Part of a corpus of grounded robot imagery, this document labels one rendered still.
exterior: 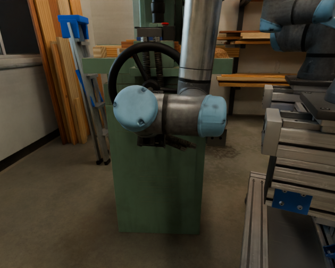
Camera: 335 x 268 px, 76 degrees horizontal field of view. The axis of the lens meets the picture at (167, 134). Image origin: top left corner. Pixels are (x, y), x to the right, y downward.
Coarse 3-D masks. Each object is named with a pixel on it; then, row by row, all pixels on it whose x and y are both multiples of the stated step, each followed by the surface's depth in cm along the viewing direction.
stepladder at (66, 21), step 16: (64, 16) 151; (80, 16) 152; (64, 32) 154; (80, 32) 166; (80, 48) 161; (80, 64) 159; (80, 80) 165; (96, 80) 183; (96, 112) 176; (96, 128) 176; (96, 144) 184
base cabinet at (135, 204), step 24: (120, 144) 99; (120, 168) 103; (144, 168) 103; (168, 168) 102; (192, 168) 102; (120, 192) 109; (144, 192) 108; (168, 192) 107; (192, 192) 107; (120, 216) 114; (144, 216) 114; (168, 216) 113; (192, 216) 112
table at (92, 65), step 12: (84, 60) 86; (96, 60) 86; (108, 60) 86; (132, 60) 86; (216, 60) 84; (228, 60) 84; (84, 72) 88; (96, 72) 88; (108, 72) 88; (120, 72) 87; (132, 72) 78; (168, 72) 78; (216, 72) 86; (228, 72) 86
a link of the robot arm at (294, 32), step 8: (288, 0) 86; (296, 24) 87; (304, 24) 87; (280, 32) 91; (288, 32) 89; (296, 32) 88; (272, 40) 95; (280, 40) 92; (288, 40) 90; (296, 40) 88; (280, 48) 95; (288, 48) 93; (296, 48) 91
